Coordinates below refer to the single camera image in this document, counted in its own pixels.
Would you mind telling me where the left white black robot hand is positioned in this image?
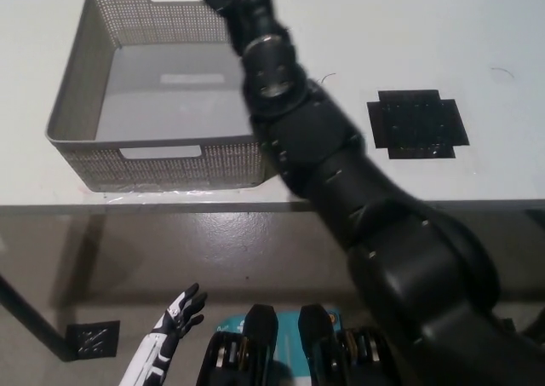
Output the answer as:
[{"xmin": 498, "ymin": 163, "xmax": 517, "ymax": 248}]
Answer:
[{"xmin": 163, "ymin": 282, "xmax": 209, "ymax": 341}]

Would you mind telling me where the black left robot leg block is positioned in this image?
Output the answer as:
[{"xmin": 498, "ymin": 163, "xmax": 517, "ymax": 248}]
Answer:
[{"xmin": 196, "ymin": 303, "xmax": 280, "ymax": 386}]

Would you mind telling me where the black robot leg block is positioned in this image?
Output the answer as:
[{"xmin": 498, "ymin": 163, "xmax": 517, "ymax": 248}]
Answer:
[
  {"xmin": 300, "ymin": 303, "xmax": 391, "ymax": 386},
  {"xmin": 196, "ymin": 303, "xmax": 280, "ymax": 386}
]

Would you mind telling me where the clear tape strip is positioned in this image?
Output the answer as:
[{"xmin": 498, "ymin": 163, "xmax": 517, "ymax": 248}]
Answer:
[{"xmin": 80, "ymin": 184, "xmax": 240, "ymax": 203}]

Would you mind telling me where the grey perforated plastic basket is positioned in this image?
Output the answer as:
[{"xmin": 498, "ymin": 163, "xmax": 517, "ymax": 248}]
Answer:
[{"xmin": 45, "ymin": 0, "xmax": 268, "ymax": 193}]

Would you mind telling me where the black right robot leg block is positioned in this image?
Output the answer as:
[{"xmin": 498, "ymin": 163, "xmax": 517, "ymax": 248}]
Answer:
[{"xmin": 300, "ymin": 303, "xmax": 391, "ymax": 386}]

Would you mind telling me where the black metal table leg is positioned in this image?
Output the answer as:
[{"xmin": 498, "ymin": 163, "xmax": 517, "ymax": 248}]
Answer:
[{"xmin": 0, "ymin": 271, "xmax": 72, "ymax": 362}]

